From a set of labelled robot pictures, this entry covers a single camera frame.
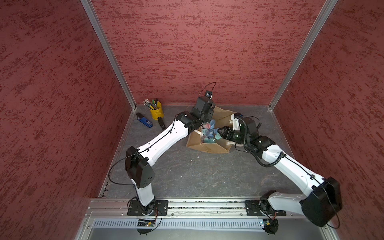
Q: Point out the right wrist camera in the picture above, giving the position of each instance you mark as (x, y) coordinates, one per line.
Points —
(235, 123)

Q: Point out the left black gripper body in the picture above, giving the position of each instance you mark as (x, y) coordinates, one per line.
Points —
(207, 117)

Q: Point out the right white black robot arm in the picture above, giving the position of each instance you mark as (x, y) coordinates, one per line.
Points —
(320, 199)

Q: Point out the pens in cup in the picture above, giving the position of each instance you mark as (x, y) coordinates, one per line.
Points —
(150, 104)

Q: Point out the yellow pen cup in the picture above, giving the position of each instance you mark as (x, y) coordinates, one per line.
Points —
(158, 112)

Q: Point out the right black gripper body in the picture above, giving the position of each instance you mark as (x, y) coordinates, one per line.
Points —
(234, 136)

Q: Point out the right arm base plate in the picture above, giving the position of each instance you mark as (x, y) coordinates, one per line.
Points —
(262, 209)

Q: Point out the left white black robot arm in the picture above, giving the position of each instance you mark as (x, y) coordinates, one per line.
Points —
(139, 162)

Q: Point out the aluminium front rail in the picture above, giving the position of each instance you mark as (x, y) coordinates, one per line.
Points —
(211, 218)

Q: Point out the black staple box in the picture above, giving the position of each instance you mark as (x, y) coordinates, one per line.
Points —
(161, 123)

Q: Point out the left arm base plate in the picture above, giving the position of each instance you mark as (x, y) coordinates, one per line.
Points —
(155, 208)

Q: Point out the blue stapler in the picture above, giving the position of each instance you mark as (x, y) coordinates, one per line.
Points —
(142, 119)

